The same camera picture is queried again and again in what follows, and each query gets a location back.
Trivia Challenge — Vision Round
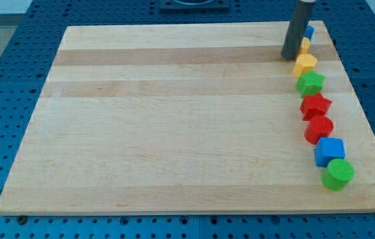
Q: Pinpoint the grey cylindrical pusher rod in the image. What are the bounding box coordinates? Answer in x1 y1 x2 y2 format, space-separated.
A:
281 0 316 60

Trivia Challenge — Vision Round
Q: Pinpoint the blue triangle block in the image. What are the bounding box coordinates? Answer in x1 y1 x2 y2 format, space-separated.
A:
304 25 315 40

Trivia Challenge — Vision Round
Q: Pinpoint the yellow heart block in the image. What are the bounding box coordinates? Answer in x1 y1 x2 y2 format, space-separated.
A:
299 37 311 54

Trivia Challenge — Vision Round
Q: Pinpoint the yellow hexagon block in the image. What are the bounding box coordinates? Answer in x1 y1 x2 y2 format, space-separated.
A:
292 54 317 77

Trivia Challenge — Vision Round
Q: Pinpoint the green star block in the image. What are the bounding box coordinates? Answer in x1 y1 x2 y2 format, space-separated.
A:
296 70 325 98

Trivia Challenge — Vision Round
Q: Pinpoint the red star block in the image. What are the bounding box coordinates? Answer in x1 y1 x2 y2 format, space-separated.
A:
300 93 332 121

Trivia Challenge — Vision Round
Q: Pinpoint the red cylinder block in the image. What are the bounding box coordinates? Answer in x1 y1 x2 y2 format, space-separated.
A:
304 116 334 145

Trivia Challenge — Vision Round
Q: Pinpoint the blue cube block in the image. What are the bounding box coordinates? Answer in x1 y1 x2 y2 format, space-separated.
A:
314 137 346 167

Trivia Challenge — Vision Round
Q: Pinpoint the wooden board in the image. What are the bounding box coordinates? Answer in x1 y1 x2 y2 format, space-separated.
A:
0 21 375 216

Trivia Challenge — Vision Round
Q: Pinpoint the green cylinder block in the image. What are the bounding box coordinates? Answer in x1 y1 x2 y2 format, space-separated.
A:
321 159 355 191

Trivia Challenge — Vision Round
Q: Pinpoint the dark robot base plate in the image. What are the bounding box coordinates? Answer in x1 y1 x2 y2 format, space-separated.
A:
158 0 231 11

